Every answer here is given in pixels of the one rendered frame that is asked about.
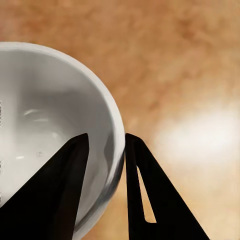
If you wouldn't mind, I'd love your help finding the coffee cup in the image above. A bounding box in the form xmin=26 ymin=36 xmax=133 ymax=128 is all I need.
xmin=0 ymin=41 xmax=126 ymax=240

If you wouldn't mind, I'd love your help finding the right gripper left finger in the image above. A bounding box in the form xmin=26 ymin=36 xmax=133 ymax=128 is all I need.
xmin=0 ymin=133 xmax=90 ymax=240

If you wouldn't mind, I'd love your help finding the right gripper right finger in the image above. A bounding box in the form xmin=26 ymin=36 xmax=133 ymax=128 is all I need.
xmin=125 ymin=133 xmax=210 ymax=240

